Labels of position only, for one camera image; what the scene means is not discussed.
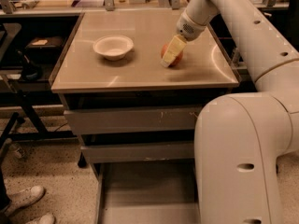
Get white paper bowl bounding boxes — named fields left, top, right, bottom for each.
left=93, top=35, right=134, bottom=61

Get red apple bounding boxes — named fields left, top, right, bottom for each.
left=161, top=44, right=183, bottom=67

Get black handheld scanner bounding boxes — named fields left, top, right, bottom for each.
left=17, top=49, right=42, bottom=81

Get grey top drawer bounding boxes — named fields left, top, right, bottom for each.
left=64, top=105, right=202, bottom=134

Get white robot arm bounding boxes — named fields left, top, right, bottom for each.
left=177, top=0, right=299, bottom=224

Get grey open bottom drawer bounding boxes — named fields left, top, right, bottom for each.
left=94, top=160, right=200, bottom=224

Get black box with label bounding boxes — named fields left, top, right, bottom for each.
left=25, top=36, right=65, bottom=63

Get white right sneaker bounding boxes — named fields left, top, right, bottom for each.
left=26, top=214, right=55, bottom=224

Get white sneaker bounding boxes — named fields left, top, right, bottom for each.
left=26, top=214, right=55, bottom=224
left=2, top=186, right=45, bottom=217

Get grey drawer cabinet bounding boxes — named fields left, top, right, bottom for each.
left=50, top=8, right=241, bottom=224

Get grey middle drawer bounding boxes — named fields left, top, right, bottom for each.
left=81, top=141, right=194, bottom=163

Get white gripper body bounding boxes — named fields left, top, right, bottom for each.
left=177, top=11, right=206, bottom=41

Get white left sneaker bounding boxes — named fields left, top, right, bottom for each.
left=2, top=186, right=45, bottom=217

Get plastic water bottle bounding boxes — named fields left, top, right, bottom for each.
left=7, top=139, right=26, bottom=159

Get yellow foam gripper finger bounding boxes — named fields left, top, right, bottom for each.
left=161, top=35, right=187, bottom=67

